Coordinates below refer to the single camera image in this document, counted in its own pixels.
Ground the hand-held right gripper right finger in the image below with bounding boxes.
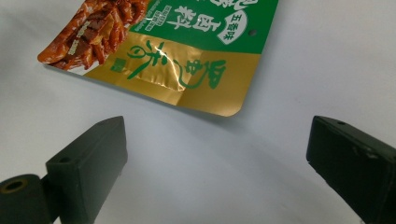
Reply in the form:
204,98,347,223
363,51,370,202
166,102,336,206
305,115,396,224

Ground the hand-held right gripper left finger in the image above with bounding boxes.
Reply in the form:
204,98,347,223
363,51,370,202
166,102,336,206
45,115,129,224

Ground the green and gold snack packet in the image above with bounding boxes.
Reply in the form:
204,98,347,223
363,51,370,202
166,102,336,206
36,0,280,118

